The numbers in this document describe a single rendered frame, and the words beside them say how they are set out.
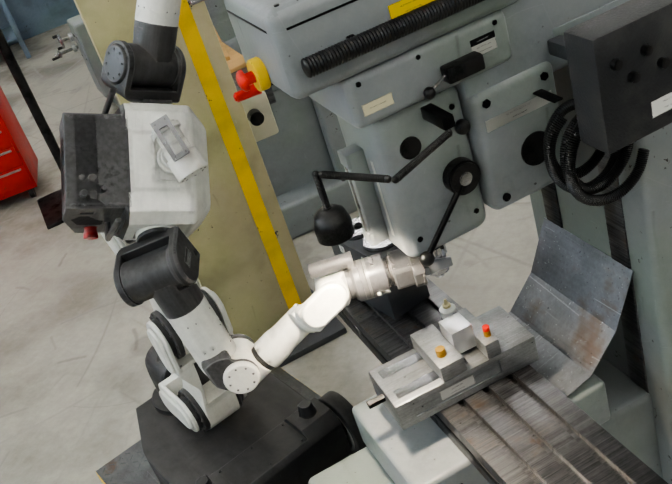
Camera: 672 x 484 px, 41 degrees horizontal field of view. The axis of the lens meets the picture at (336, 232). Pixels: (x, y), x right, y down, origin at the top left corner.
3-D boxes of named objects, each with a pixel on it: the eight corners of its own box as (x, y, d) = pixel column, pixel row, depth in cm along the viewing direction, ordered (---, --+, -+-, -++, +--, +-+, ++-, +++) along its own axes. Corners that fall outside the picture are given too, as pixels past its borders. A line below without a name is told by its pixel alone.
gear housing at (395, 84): (359, 134, 159) (343, 82, 154) (306, 99, 179) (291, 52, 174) (517, 59, 166) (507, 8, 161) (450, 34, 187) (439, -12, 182)
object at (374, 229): (373, 247, 182) (344, 156, 171) (364, 239, 185) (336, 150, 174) (390, 238, 182) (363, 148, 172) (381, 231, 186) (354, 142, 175)
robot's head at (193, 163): (174, 189, 182) (183, 177, 174) (146, 146, 182) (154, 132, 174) (201, 173, 184) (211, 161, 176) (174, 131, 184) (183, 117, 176)
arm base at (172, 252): (144, 316, 189) (112, 298, 180) (138, 263, 196) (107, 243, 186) (207, 292, 186) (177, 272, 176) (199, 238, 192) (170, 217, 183)
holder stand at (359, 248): (395, 321, 230) (375, 257, 220) (346, 291, 247) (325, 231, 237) (430, 296, 234) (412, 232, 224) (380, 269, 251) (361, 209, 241)
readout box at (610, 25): (613, 159, 150) (596, 41, 140) (579, 143, 158) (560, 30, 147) (707, 110, 155) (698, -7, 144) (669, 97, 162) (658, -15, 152)
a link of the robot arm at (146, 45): (115, 16, 188) (108, 81, 191) (139, 23, 182) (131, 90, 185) (162, 21, 196) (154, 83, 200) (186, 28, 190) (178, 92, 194)
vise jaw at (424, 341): (443, 382, 195) (439, 368, 193) (413, 348, 208) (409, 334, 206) (467, 370, 196) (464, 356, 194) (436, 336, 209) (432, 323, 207)
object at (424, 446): (429, 531, 197) (416, 493, 191) (361, 440, 226) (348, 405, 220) (614, 421, 208) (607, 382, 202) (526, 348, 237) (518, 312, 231)
